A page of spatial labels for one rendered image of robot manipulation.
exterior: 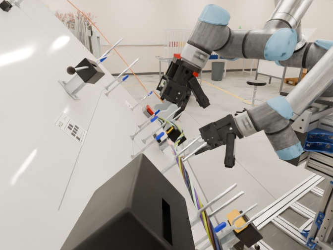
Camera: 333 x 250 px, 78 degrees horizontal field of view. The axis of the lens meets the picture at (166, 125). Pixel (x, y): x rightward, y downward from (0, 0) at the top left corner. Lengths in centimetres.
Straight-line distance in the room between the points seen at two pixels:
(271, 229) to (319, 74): 117
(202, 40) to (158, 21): 840
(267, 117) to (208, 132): 18
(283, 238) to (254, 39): 135
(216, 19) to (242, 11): 975
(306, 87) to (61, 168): 73
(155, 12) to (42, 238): 887
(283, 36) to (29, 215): 57
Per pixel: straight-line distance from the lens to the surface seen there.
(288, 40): 60
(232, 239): 57
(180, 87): 59
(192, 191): 28
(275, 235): 170
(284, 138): 70
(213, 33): 59
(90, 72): 41
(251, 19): 1058
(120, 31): 878
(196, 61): 58
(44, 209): 22
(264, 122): 67
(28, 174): 24
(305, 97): 81
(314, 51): 115
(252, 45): 61
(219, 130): 70
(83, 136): 35
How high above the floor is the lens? 140
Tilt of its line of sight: 23 degrees down
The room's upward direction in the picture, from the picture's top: straight up
